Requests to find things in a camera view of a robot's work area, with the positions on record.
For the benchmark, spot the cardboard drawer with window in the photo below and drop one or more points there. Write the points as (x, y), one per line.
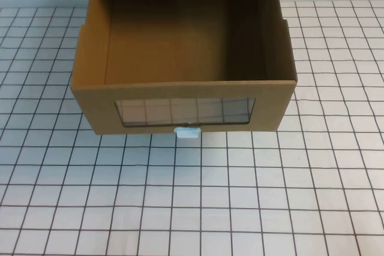
(96, 106)

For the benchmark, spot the white grid-patterned tablecloth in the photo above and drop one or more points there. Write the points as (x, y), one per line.
(192, 196)

